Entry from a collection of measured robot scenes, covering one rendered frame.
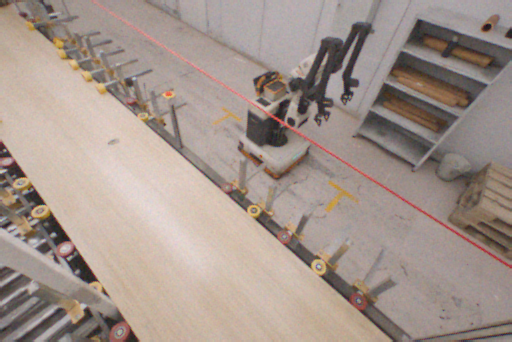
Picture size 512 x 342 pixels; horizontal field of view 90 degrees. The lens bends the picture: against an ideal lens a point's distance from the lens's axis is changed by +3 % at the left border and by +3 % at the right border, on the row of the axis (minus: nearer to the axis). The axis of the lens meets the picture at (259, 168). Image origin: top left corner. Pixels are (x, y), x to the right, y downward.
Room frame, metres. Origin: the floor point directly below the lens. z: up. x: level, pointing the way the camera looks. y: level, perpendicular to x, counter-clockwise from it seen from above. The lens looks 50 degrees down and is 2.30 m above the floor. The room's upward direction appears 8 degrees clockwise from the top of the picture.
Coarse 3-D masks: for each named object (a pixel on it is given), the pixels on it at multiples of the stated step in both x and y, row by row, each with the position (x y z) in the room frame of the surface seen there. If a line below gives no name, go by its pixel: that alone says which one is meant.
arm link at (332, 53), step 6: (330, 48) 1.70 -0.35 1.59; (330, 54) 1.69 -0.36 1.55; (336, 54) 1.71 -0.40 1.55; (330, 60) 1.71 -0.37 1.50; (324, 66) 1.73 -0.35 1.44; (330, 66) 1.71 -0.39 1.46; (324, 72) 1.72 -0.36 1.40; (330, 72) 1.72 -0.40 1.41; (324, 78) 1.72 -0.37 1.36; (324, 84) 1.71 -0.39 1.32; (318, 90) 1.72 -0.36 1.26; (324, 90) 1.72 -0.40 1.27
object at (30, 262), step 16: (0, 240) 0.19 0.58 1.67; (16, 240) 0.21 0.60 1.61; (0, 256) 0.17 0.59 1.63; (16, 256) 0.18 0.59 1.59; (32, 256) 0.19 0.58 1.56; (32, 272) 0.17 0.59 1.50; (48, 272) 0.18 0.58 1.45; (64, 272) 0.20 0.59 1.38; (64, 288) 0.17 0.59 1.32; (80, 288) 0.19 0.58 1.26; (96, 304) 0.17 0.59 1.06; (112, 304) 0.20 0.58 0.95
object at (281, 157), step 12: (288, 132) 2.33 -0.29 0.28; (240, 144) 2.11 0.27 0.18; (252, 144) 2.04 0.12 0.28; (276, 144) 2.10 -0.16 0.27; (288, 144) 2.12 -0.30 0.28; (300, 144) 2.15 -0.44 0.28; (252, 156) 1.98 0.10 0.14; (264, 156) 1.89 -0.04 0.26; (276, 156) 1.90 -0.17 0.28; (288, 156) 1.93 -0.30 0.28; (300, 156) 2.07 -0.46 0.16; (264, 168) 1.86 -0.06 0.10; (276, 168) 1.77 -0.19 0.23; (288, 168) 1.90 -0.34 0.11
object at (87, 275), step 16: (16, 192) 0.74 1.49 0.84; (32, 208) 0.66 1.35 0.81; (32, 240) 0.50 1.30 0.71; (48, 240) 0.47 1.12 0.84; (64, 240) 0.59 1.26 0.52; (80, 256) 0.55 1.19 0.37; (16, 288) 0.24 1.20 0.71; (16, 304) 0.17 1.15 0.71; (48, 304) 0.19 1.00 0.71; (16, 320) 0.12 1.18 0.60; (48, 320) 0.12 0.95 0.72; (112, 320) 0.17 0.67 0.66; (0, 336) 0.04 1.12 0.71; (32, 336) 0.05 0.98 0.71
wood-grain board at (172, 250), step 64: (0, 64) 1.95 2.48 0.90; (64, 64) 2.11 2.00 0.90; (0, 128) 1.19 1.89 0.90; (64, 128) 1.28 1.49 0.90; (128, 128) 1.38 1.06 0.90; (64, 192) 0.75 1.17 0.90; (128, 192) 0.82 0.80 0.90; (192, 192) 0.89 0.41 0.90; (128, 256) 0.43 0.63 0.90; (192, 256) 0.48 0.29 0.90; (256, 256) 0.53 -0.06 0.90; (128, 320) 0.15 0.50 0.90; (192, 320) 0.18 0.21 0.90; (256, 320) 0.22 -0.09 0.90; (320, 320) 0.26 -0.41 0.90
